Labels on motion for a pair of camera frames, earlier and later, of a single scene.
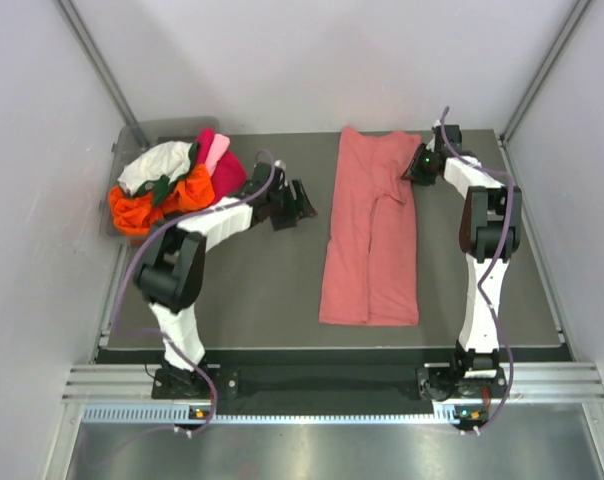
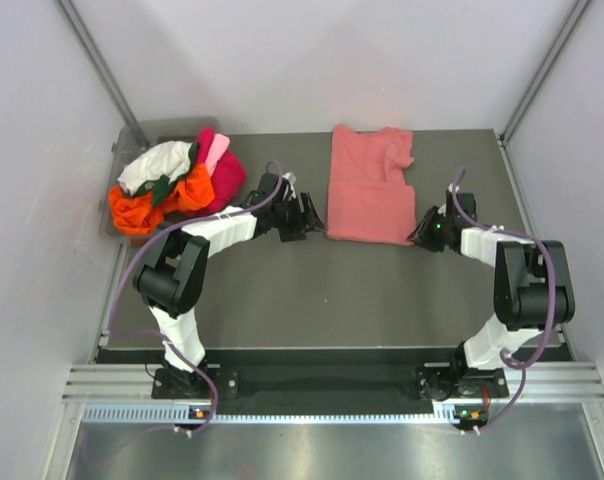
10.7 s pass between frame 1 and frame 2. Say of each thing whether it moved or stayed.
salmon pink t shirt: moved
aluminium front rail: stayed
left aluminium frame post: stayed
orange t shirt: stayed
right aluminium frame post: stayed
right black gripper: moved
